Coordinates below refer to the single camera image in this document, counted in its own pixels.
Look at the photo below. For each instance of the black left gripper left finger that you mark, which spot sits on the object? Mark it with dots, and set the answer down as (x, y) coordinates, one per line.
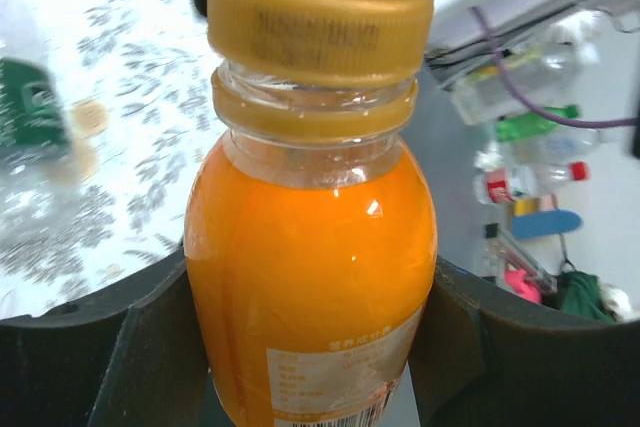
(130, 354)

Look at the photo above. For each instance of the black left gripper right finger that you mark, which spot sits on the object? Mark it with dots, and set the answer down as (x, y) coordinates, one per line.
(485, 357)

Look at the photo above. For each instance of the orange juice bottle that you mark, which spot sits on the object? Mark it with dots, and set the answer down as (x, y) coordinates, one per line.
(310, 243)

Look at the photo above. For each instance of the gold bottle cap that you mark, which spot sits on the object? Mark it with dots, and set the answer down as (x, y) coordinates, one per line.
(330, 43)

